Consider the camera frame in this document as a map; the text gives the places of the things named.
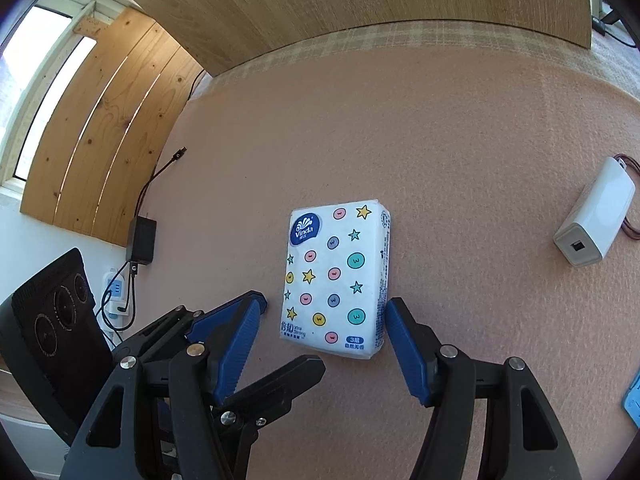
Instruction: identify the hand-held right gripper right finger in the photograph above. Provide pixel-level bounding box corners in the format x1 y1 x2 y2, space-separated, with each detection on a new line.
385 296 583 480

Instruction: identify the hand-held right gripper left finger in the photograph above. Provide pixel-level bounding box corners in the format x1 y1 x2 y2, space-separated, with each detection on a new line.
60 302 263 480

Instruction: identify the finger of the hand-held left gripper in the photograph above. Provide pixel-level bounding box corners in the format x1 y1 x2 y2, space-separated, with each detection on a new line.
207 354 327 480
111 289 268 361

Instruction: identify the patterned white tissue pack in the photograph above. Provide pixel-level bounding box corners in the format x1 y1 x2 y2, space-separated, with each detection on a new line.
279 199 393 360

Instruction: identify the blue plastic phone stand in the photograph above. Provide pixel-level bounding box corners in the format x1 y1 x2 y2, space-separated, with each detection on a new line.
621 374 640 430

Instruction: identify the white charger block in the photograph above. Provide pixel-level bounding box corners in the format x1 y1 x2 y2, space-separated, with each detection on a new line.
553 156 636 267

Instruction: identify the red and black wire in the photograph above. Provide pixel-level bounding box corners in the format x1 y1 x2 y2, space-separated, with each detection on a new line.
614 152 640 241

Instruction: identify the white power strip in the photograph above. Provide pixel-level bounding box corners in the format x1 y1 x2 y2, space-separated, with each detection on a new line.
101 267 132 323

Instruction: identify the black power adapter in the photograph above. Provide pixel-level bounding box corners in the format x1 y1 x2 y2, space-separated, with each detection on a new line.
127 217 157 265

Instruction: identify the pine wood panel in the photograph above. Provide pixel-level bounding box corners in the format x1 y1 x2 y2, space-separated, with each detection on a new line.
20 7 207 248

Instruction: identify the white framed window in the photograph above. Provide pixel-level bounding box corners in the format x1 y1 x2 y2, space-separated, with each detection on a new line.
0 2 101 196

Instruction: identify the white checked cloth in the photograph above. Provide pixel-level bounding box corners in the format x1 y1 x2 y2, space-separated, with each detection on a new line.
192 19 640 111

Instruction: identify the light oak board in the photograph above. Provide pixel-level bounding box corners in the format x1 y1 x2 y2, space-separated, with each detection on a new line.
95 0 593 77

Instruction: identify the black USB cable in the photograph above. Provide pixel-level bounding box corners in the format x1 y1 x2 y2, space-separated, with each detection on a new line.
134 146 189 221

